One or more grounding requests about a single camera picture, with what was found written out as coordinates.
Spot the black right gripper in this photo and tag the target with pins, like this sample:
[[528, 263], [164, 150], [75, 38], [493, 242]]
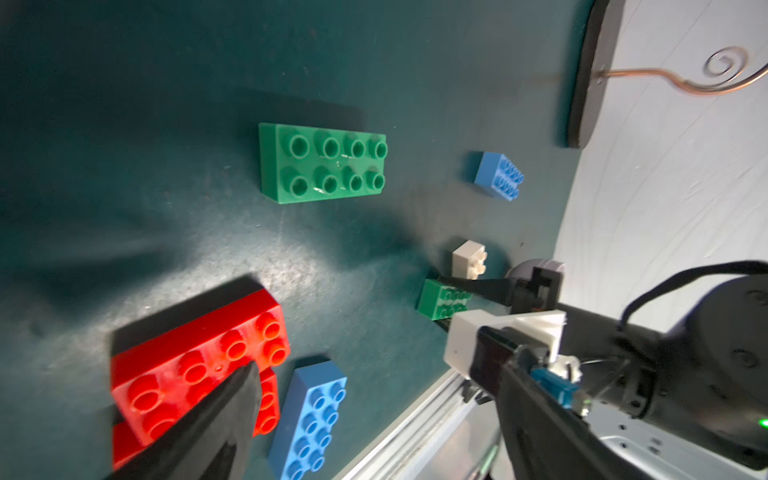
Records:
[[542, 293]]

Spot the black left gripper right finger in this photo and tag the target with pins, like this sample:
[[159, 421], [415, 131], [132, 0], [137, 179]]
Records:
[[545, 441]]

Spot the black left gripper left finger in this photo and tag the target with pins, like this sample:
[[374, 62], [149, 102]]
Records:
[[212, 441]]

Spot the small green lego brick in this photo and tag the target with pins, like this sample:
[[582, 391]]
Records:
[[438, 301]]

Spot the small white lego brick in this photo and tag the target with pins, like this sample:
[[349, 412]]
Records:
[[468, 260]]

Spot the red lego brick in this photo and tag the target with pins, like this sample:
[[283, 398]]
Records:
[[126, 445], [159, 381]]

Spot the long blue lego brick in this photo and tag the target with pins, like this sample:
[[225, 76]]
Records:
[[309, 413]]

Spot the small blue lego brick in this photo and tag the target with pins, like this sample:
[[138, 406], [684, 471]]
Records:
[[498, 176]]

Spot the large green lego brick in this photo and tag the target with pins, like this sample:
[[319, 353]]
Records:
[[301, 164]]

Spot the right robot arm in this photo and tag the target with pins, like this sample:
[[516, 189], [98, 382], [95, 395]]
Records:
[[688, 357]]

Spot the lilac bowl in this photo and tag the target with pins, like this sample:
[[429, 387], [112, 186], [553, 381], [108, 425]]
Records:
[[523, 272]]

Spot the copper jewelry stand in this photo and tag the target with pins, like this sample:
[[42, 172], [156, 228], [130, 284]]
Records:
[[600, 38]]

